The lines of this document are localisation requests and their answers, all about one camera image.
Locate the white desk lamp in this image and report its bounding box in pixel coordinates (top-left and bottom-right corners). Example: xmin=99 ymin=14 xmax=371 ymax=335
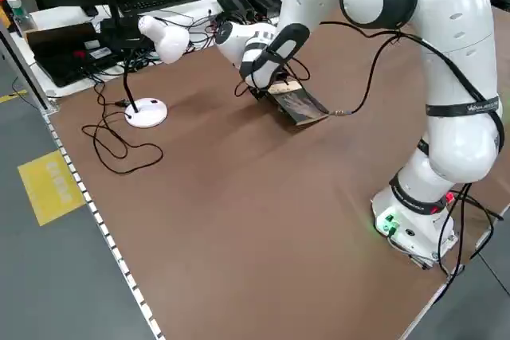
xmin=124 ymin=15 xmax=190 ymax=129

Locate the black laptop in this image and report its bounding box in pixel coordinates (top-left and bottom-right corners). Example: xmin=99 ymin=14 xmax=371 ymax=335
xmin=25 ymin=23 xmax=123 ymax=88

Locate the aluminium frame rail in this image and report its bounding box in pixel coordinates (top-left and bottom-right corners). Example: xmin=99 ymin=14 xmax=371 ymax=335
xmin=0 ymin=21 xmax=61 ymax=114

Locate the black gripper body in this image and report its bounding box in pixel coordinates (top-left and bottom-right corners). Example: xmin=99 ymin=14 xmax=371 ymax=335
xmin=246 ymin=72 xmax=300 ymax=103

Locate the black lamp cable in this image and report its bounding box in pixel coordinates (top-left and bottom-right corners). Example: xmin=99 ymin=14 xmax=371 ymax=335
xmin=81 ymin=81 xmax=164 ymax=176

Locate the clear bottle with white cap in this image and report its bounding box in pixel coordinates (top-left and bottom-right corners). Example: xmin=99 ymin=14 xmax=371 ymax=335
xmin=6 ymin=0 xmax=33 ymax=34

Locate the white side desk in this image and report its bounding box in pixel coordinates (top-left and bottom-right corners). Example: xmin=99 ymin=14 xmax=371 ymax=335
xmin=10 ymin=0 xmax=304 ymax=99

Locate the black base cable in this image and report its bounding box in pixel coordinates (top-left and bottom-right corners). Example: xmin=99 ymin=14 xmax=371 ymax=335
xmin=436 ymin=182 xmax=504 ymax=277

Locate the dark book with hand photo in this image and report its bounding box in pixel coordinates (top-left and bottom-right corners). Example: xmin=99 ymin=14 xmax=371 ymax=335
xmin=264 ymin=80 xmax=331 ymax=126

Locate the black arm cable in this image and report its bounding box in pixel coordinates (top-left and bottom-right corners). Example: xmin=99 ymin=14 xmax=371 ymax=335
xmin=318 ymin=21 xmax=504 ymax=146

